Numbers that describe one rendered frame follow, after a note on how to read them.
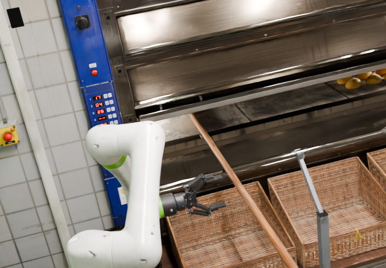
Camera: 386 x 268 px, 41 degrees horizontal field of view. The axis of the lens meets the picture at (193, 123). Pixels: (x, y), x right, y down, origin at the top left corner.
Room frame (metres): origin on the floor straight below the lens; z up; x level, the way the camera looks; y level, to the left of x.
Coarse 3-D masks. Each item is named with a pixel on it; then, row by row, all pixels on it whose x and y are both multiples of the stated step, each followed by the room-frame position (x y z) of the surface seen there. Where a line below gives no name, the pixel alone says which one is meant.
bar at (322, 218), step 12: (372, 132) 2.25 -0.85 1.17; (384, 132) 2.25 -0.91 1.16; (324, 144) 2.20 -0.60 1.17; (336, 144) 2.20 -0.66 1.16; (276, 156) 2.16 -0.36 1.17; (288, 156) 2.16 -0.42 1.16; (300, 156) 2.16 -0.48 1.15; (240, 168) 2.12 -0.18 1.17; (180, 180) 2.08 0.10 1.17; (312, 192) 2.04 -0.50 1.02; (324, 216) 1.95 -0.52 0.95; (324, 228) 1.95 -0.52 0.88; (324, 240) 1.95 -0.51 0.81; (324, 252) 1.94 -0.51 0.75; (324, 264) 1.94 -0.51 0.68
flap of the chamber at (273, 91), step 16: (352, 64) 2.65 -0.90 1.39; (384, 64) 2.50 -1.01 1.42; (288, 80) 2.54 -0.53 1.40; (320, 80) 2.43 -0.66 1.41; (208, 96) 2.52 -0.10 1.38; (240, 96) 2.36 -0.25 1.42; (256, 96) 2.37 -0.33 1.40; (144, 112) 2.42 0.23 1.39; (176, 112) 2.30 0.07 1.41; (192, 112) 2.31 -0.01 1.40
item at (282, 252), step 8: (192, 120) 2.68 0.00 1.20; (200, 128) 2.53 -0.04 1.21; (208, 136) 2.42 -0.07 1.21; (208, 144) 2.36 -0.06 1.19; (216, 152) 2.23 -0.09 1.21; (224, 160) 2.14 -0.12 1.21; (224, 168) 2.08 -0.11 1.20; (232, 176) 1.99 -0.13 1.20; (240, 184) 1.91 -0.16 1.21; (240, 192) 1.86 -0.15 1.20; (248, 200) 1.78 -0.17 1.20; (256, 208) 1.72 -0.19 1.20; (256, 216) 1.67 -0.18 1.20; (264, 224) 1.61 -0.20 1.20; (272, 232) 1.55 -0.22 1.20; (272, 240) 1.51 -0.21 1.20; (280, 248) 1.46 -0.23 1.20; (280, 256) 1.44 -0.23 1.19; (288, 256) 1.41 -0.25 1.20; (288, 264) 1.38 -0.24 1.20
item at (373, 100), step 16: (368, 96) 2.66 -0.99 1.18; (384, 96) 2.66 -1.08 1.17; (288, 112) 2.61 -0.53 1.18; (304, 112) 2.58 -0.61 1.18; (320, 112) 2.59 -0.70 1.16; (224, 128) 2.55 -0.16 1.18; (240, 128) 2.51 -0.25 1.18; (256, 128) 2.52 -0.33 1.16; (176, 144) 2.45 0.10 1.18; (192, 144) 2.46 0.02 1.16
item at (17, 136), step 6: (12, 120) 2.30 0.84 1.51; (0, 126) 2.24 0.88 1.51; (6, 126) 2.24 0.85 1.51; (12, 126) 2.24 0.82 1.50; (18, 126) 2.29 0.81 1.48; (0, 132) 2.23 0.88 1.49; (6, 132) 2.24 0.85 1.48; (12, 132) 2.24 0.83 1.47; (18, 132) 2.25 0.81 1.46; (0, 138) 2.23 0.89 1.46; (12, 138) 2.24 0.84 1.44; (18, 138) 2.24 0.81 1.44; (0, 144) 2.23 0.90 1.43; (6, 144) 2.23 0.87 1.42; (12, 144) 2.24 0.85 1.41
